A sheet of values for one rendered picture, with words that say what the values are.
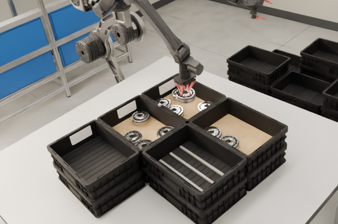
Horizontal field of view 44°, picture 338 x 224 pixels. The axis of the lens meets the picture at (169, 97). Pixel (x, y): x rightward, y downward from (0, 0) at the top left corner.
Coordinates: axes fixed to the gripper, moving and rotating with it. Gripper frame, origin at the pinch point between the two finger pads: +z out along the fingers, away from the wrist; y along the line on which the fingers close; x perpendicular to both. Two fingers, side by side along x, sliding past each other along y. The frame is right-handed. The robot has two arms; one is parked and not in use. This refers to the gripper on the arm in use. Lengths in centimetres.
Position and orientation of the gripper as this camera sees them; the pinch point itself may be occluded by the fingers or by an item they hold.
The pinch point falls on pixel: (185, 90)
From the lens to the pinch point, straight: 214.9
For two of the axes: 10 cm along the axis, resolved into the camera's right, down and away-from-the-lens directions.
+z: 0.4, 7.9, 6.1
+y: 7.8, -4.1, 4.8
